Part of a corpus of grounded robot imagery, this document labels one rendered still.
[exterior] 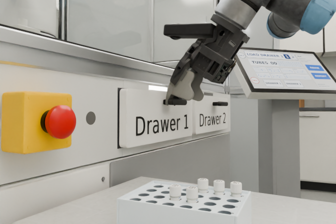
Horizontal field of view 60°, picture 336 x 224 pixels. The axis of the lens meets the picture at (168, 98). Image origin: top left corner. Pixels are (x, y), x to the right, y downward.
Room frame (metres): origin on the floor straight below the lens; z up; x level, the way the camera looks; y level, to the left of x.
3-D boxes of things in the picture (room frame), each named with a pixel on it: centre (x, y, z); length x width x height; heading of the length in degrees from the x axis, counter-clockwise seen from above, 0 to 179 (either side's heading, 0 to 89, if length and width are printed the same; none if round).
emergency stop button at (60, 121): (0.35, 0.13, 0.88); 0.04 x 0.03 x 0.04; 151
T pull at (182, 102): (0.65, -0.01, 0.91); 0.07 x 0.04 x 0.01; 151
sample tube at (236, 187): (0.32, -0.08, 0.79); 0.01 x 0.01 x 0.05
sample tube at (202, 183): (0.34, -0.04, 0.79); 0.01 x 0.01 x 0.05
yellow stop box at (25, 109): (0.37, 0.16, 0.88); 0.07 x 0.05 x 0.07; 151
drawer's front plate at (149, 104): (0.66, 0.01, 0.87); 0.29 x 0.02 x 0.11; 151
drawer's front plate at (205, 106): (0.94, -0.14, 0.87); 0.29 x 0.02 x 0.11; 151
